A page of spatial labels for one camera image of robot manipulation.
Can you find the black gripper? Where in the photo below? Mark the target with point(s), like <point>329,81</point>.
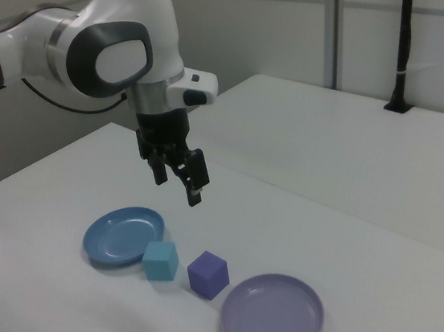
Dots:
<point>163,132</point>

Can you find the purple cube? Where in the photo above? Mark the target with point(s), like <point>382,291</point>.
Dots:
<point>206,275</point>

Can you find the purple plate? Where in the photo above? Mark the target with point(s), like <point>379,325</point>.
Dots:
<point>271,322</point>

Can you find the blue plate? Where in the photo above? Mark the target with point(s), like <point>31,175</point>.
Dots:
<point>116,238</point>

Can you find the light blue cube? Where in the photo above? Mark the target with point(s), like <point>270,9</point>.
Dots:
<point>159,263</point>

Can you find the grey partition post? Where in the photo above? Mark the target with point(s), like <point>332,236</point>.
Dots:
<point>334,34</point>

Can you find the black pole with base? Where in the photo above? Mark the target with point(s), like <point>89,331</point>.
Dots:
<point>402,54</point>

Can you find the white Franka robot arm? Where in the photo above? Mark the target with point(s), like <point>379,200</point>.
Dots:
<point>120,3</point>

